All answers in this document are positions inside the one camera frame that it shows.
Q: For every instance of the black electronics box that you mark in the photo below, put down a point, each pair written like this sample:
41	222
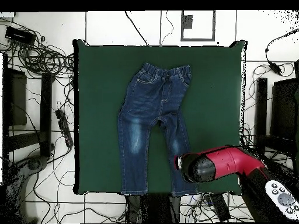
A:
19	35

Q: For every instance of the grey square frame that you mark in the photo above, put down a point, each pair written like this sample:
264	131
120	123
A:
198	39

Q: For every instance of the black power strip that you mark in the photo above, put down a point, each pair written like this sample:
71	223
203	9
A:
64	127

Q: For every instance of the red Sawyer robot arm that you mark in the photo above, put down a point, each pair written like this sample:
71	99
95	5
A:
229	161

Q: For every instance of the small dark square box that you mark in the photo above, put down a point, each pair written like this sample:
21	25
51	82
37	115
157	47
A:
187	22

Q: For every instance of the black metal stand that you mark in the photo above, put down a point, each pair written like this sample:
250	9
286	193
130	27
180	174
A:
46	105
261	98

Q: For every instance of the dark green tablecloth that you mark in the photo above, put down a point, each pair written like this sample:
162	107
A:
93	93

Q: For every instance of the blue denim jeans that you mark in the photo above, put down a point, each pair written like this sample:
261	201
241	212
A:
149	105

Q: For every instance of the grey stand base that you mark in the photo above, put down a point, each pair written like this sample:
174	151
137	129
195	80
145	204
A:
35	163

